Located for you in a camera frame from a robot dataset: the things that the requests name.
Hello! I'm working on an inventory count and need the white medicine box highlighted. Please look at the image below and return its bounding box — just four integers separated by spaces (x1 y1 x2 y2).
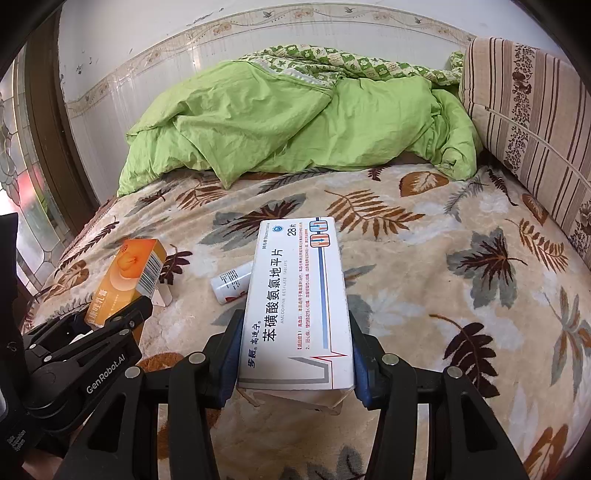
238 217 355 391

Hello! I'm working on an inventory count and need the leaf pattern bed blanket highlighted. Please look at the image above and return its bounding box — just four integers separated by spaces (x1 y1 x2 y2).
25 163 590 479

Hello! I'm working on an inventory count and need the striped floral pillow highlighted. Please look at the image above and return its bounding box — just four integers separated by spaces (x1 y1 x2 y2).
461 38 590 262

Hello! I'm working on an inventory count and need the orange cardboard box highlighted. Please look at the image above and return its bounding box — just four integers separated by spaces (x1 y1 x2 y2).
85 239 172 328

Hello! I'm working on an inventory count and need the stained glass wooden door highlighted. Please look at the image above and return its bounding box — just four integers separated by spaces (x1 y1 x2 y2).
1 6 98 295

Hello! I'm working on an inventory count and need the green quilt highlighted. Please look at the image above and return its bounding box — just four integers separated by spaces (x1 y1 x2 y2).
118 44 482 196

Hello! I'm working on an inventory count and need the small white tube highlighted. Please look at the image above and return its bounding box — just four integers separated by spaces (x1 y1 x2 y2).
209 261 253 305

